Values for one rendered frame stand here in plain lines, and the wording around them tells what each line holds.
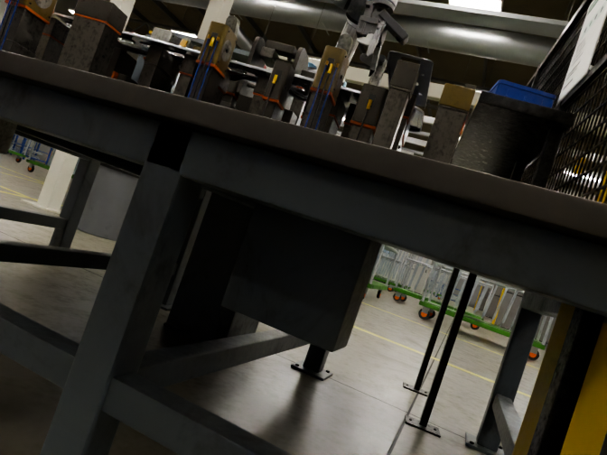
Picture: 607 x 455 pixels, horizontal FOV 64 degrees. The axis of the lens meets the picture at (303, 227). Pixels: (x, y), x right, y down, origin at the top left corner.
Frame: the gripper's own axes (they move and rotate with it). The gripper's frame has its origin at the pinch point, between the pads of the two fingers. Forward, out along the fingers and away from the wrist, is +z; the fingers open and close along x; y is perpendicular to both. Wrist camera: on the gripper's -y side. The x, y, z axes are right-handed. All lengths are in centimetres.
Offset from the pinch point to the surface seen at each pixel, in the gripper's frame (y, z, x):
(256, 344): 5, 89, 8
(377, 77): -0.4, -3.6, -15.2
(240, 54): 55, -4, -27
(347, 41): 5.0, 1.6, 18.2
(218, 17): 430, -299, -674
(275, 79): 20.0, 17.7, 21.3
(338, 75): 3.0, 13.5, 24.1
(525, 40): -150, -581, -1059
